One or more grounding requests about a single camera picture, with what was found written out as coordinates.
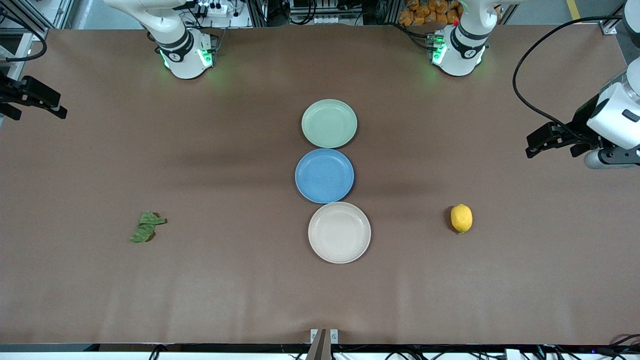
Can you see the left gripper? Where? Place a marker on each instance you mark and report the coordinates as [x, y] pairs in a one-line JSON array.
[[581, 125]]

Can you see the yellow lemon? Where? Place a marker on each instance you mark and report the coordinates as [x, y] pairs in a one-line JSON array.
[[461, 218]]

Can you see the green lettuce leaf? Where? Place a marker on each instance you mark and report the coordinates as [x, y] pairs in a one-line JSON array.
[[146, 227]]

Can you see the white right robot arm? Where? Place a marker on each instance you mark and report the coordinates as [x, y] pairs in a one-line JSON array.
[[182, 50]]

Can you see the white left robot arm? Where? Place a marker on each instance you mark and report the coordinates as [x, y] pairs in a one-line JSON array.
[[462, 50]]

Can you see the white power strip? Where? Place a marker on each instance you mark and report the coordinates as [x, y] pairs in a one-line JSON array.
[[217, 8]]

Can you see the pale green plate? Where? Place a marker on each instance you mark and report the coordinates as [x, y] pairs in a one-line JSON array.
[[329, 123]]

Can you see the beige plate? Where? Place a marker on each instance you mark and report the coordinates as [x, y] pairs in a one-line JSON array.
[[339, 232]]

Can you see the blue plate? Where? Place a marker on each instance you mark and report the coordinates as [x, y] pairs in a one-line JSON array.
[[324, 175]]

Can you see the aluminium frame profile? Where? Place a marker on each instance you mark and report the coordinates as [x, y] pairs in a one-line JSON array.
[[22, 55], [610, 27]]

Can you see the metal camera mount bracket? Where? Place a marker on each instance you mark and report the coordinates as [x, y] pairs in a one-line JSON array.
[[324, 345]]

